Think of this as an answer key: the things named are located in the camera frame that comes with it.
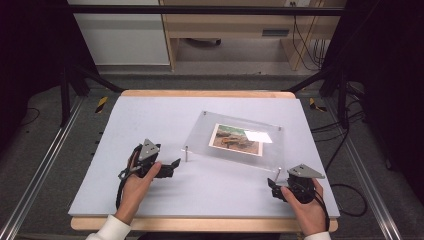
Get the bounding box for person's right hand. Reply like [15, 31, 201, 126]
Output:
[280, 178, 329, 237]

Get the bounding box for long black floor cable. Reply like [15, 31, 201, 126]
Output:
[310, 82, 368, 218]

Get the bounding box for white table mat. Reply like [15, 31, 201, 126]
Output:
[67, 95, 341, 220]

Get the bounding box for black metal stand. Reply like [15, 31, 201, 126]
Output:
[59, 62, 125, 128]
[282, 64, 352, 130]

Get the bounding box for black horizontal bar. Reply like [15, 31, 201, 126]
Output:
[67, 4, 346, 17]

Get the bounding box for right hand-held gripper cable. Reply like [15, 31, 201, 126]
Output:
[312, 190, 331, 233]

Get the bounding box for light wooden desk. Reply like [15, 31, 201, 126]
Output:
[158, 0, 348, 72]

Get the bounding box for hand-held gripper cable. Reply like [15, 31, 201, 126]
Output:
[312, 190, 331, 233]
[115, 144, 142, 211]

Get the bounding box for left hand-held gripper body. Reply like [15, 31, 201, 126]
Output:
[128, 138, 168, 179]

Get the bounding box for painting print picture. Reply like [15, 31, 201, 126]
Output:
[208, 122, 274, 157]

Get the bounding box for aluminium floor rail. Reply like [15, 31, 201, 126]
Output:
[0, 96, 85, 240]
[324, 97, 405, 240]

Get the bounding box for black curtain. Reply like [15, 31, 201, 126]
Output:
[0, 0, 98, 156]
[320, 0, 424, 205]

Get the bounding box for left hand-held gripper cable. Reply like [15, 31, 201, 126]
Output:
[115, 144, 142, 211]

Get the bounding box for wooden table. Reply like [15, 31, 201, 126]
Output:
[70, 89, 340, 234]

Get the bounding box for person's left hand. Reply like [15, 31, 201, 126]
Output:
[114, 161, 163, 225]

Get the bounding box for thin black floor cable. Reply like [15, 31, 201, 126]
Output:
[19, 106, 41, 127]

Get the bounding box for clear acrylic photo frame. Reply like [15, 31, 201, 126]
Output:
[181, 110, 287, 183]

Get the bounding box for yellow black floor tape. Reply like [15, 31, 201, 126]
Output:
[95, 95, 109, 115]
[308, 97, 328, 113]

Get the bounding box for white cabinet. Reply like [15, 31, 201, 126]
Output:
[67, 0, 171, 67]

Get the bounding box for hanging black desk cables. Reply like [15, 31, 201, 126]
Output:
[291, 1, 330, 72]

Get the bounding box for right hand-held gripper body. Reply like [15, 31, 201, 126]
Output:
[285, 163, 326, 205]

